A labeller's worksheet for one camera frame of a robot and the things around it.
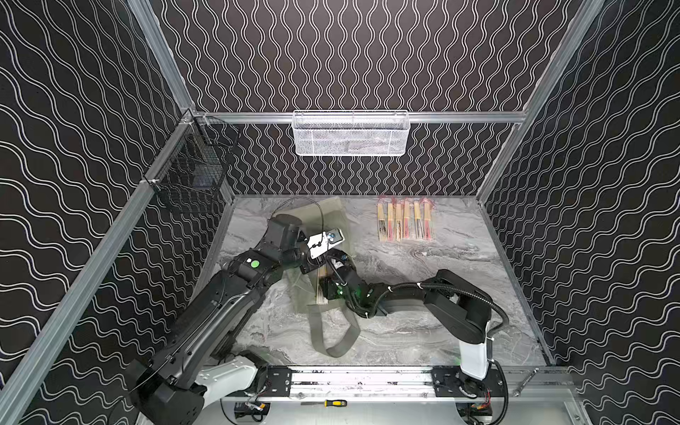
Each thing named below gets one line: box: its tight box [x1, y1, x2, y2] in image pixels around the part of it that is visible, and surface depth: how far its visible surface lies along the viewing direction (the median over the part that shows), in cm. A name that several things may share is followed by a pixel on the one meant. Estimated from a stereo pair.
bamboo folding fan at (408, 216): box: [402, 196, 415, 240], surface depth 115 cm
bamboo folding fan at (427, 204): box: [420, 196, 436, 240], surface depth 116 cm
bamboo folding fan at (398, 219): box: [394, 197, 403, 242], surface depth 115 cm
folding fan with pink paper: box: [386, 196, 395, 242], surface depth 115 cm
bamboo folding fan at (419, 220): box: [413, 200, 425, 240], surface depth 114 cm
